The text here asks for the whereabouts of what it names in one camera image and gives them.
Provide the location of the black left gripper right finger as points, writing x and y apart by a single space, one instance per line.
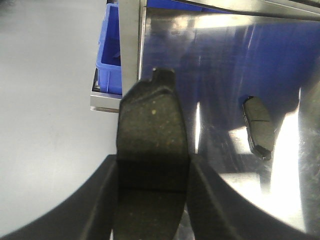
217 212

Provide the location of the stainless steel rack frame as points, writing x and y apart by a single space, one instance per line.
131 20

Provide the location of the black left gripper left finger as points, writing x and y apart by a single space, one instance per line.
88 214

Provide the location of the far left blue bin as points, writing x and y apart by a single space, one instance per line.
108 61

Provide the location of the grey brake pad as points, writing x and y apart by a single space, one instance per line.
260 128
153 160

